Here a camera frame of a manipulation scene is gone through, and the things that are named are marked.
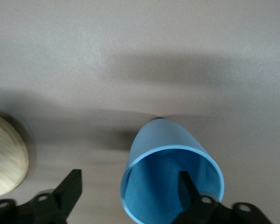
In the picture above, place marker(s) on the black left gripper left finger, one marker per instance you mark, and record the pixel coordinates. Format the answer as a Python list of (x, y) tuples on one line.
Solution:
[(65, 193)]

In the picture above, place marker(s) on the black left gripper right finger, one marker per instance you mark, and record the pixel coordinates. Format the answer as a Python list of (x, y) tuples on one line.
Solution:
[(189, 191)]

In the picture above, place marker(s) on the light blue plastic cup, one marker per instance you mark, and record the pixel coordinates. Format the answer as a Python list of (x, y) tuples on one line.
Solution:
[(158, 140)]

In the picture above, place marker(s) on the wooden mug tree stand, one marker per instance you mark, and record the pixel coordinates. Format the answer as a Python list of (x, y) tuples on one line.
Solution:
[(4, 154)]

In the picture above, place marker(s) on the brown table cloth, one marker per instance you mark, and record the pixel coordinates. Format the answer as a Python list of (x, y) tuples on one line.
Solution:
[(154, 46)]

